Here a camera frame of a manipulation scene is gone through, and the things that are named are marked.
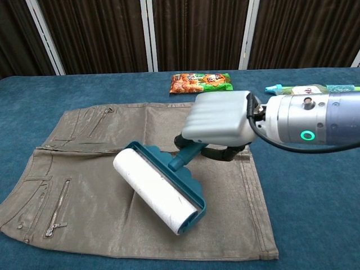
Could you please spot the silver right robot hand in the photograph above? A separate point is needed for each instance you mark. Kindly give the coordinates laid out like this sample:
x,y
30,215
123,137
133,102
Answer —
x,y
219,118

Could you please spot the teal lint roller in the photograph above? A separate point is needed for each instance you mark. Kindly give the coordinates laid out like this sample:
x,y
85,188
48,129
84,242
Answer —
x,y
163,180

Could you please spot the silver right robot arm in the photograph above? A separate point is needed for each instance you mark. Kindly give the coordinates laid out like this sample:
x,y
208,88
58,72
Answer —
x,y
312,121

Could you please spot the orange green snack packet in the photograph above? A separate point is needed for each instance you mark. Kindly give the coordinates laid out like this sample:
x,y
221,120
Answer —
x,y
201,83

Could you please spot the white framed folding screen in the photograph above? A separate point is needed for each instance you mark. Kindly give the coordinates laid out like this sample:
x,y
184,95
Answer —
x,y
197,33

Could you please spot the clear bag of biscuits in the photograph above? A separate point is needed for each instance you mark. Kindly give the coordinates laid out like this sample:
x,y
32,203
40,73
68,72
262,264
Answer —
x,y
306,89

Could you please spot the green tube with blue cap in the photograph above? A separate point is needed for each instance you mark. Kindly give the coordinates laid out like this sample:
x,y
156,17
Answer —
x,y
341,88

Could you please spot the grey zippered skirt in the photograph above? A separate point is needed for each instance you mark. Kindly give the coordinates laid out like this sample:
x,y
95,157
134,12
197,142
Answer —
x,y
92,197

